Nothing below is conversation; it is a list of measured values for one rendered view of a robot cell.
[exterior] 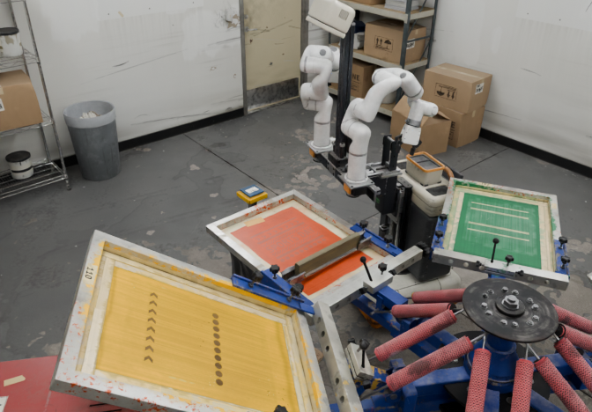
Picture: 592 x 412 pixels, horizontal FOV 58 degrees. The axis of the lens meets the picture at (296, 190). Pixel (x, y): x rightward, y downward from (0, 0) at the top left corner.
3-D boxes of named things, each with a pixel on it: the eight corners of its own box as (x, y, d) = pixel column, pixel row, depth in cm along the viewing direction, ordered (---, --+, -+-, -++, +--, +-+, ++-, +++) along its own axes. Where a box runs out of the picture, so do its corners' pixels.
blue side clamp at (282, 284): (261, 283, 238) (260, 270, 235) (270, 278, 241) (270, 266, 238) (304, 320, 219) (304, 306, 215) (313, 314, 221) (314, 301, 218)
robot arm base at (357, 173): (365, 170, 290) (367, 144, 282) (377, 180, 280) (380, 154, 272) (340, 175, 285) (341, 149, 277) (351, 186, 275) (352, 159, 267)
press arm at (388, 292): (366, 292, 226) (367, 283, 223) (375, 287, 229) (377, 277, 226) (397, 315, 214) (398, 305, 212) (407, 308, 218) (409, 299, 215)
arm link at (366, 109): (388, 72, 252) (364, 62, 266) (357, 144, 262) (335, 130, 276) (407, 79, 261) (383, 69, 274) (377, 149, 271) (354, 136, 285)
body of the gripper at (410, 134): (409, 122, 280) (403, 143, 282) (425, 126, 284) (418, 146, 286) (402, 120, 286) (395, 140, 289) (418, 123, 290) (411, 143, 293)
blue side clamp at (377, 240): (349, 237, 269) (350, 225, 266) (355, 233, 272) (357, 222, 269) (394, 266, 250) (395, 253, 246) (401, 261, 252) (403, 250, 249)
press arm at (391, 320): (271, 246, 276) (271, 236, 273) (280, 241, 279) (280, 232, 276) (478, 402, 194) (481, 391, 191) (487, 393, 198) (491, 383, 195)
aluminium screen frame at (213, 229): (205, 231, 270) (205, 225, 268) (293, 194, 303) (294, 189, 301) (307, 317, 218) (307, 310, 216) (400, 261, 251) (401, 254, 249)
